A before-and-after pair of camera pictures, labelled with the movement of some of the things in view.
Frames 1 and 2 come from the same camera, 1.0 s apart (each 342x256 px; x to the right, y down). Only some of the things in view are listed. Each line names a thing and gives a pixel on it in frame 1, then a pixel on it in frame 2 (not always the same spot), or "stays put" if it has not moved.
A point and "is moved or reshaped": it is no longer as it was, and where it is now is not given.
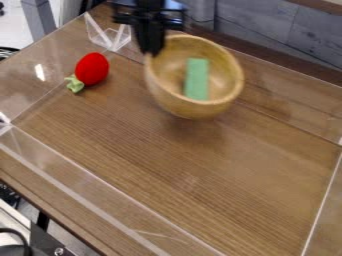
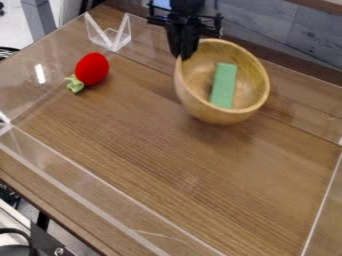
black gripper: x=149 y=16 to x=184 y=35
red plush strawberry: x=92 y=71 stays put
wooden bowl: x=195 y=78 is moved or reshaped
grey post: x=41 y=18 stays put
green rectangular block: x=197 y=84 to x=224 y=85
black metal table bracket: x=45 y=244 stays put
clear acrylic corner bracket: x=109 y=38 stays put
